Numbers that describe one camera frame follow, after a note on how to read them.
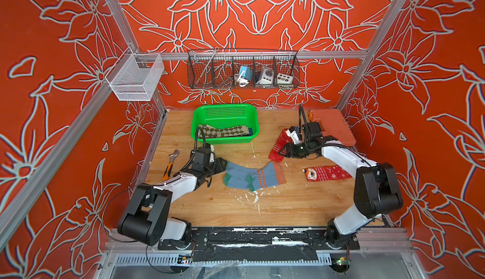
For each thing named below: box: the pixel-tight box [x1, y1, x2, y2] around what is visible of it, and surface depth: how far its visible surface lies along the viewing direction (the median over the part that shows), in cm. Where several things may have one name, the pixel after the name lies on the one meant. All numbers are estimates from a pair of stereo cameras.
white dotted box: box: [276, 72, 294, 84], surface depth 96 cm
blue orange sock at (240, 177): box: [223, 160, 259, 192], surface depth 90 cm
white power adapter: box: [255, 66, 275, 85], surface depth 93 cm
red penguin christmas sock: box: [301, 164, 353, 182], surface depth 92 cm
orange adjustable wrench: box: [161, 149, 180, 182], surface depth 97 cm
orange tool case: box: [308, 108, 357, 147], surface depth 108 cm
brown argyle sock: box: [202, 124, 254, 139], surface depth 106 cm
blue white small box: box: [238, 65, 253, 82], surface depth 85 cm
